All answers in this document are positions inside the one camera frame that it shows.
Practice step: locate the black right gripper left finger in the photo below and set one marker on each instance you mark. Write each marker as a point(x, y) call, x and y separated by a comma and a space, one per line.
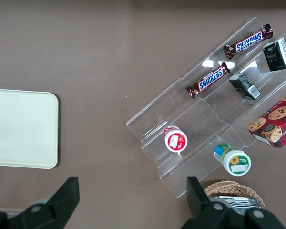
point(62, 202)

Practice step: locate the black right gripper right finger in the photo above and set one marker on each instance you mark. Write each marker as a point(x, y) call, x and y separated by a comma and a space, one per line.
point(200, 207)

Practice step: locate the light wicker basket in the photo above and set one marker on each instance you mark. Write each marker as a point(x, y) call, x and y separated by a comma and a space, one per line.
point(228, 189)

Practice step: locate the cream rectangular tray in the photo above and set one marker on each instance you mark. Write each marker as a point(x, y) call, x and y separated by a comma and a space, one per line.
point(21, 128)

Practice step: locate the stack of foil trays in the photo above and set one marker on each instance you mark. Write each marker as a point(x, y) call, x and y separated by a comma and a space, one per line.
point(238, 202)

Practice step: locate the green lid yogurt cup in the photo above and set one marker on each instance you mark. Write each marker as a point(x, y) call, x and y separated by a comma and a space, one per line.
point(234, 162)

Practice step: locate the red lid yogurt cup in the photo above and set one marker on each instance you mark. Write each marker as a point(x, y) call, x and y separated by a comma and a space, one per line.
point(176, 142)

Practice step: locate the clear acrylic stepped stand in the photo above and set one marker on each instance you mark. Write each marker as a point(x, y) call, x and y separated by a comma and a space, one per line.
point(202, 124)

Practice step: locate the red plaid cookie box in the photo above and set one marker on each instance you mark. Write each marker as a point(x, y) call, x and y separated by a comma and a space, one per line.
point(276, 124)

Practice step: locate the Snickers chocolate bar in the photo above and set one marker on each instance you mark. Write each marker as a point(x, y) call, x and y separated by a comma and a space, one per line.
point(209, 80)
point(249, 41)

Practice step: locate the dark drink carton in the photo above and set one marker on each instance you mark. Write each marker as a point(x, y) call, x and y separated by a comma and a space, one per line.
point(276, 56)
point(244, 86)

